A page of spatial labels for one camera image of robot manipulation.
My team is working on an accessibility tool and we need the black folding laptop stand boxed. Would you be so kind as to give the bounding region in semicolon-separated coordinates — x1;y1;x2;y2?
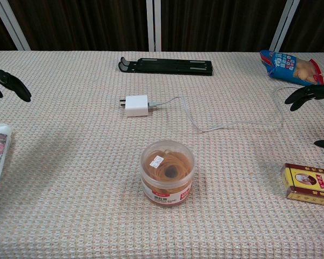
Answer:
118;57;214;77

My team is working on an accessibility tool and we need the dark brown curtain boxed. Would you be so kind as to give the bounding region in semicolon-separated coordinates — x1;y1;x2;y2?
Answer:
0;0;324;52

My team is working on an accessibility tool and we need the blue snack bag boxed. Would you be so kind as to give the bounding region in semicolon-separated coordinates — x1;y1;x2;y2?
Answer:
259;50;324;87

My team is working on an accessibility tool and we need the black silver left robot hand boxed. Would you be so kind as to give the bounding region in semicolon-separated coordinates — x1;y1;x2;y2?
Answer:
0;67;32;103

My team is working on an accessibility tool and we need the white frame post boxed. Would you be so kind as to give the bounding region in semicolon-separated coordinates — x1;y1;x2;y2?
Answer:
269;0;301;52
0;0;32;52
146;0;162;52

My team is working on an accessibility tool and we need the yellow red carton box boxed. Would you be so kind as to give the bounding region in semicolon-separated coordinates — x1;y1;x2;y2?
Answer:
280;162;324;208

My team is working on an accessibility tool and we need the white cable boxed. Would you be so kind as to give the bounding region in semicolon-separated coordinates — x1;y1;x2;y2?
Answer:
147;86;324;134

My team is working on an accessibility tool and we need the small white cube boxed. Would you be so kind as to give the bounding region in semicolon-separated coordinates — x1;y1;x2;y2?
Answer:
119;94;151;118

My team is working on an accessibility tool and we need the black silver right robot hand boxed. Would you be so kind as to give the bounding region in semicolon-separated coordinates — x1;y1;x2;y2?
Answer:
285;83;324;152

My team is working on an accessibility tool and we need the beige waffle tablecloth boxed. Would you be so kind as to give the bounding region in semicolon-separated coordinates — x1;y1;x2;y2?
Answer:
0;50;324;259

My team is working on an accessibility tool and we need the clear plastic cup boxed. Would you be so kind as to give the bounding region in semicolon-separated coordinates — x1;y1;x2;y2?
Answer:
139;139;195;208

